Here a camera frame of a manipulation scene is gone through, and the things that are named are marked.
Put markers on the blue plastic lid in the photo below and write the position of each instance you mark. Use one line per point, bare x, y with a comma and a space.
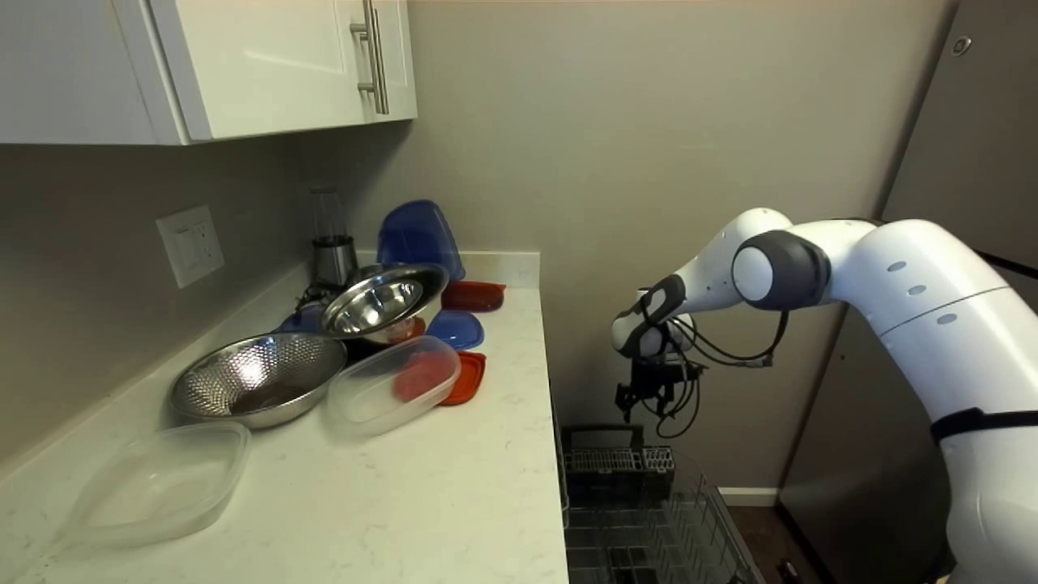
456, 329

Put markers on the small steel mixing bowl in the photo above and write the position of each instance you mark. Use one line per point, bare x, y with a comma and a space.
377, 304

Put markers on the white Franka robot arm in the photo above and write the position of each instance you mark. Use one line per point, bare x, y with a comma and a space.
921, 292

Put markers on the white stone countertop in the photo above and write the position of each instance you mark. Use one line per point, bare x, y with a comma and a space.
456, 487

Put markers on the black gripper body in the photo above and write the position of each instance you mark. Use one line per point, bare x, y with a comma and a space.
654, 389

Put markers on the large steel mixing bowl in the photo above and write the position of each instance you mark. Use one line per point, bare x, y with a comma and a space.
262, 378

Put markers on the white upper cabinet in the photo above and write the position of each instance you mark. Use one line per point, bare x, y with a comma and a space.
247, 65

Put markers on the white wall outlet plate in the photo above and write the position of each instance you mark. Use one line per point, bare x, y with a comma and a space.
190, 249

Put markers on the small red plastic lid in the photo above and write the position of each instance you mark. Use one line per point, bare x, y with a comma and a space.
406, 329

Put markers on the blue plastic container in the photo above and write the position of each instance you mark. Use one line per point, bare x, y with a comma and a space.
416, 239

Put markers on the grey door panel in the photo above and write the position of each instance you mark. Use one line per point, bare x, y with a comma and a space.
976, 109

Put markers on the red plastic container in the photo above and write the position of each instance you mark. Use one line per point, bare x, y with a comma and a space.
475, 296

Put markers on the shallow clear plastic container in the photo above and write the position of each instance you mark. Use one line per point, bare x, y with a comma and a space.
163, 487

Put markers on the steel blender cup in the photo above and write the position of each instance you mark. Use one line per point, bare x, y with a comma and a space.
331, 259

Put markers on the black cutlery basket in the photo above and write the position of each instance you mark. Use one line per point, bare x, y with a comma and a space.
617, 471

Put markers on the tilted clear plastic container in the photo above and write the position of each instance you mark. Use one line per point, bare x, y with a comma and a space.
361, 405

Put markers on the flat red plastic lid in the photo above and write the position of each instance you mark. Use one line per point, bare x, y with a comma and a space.
473, 378

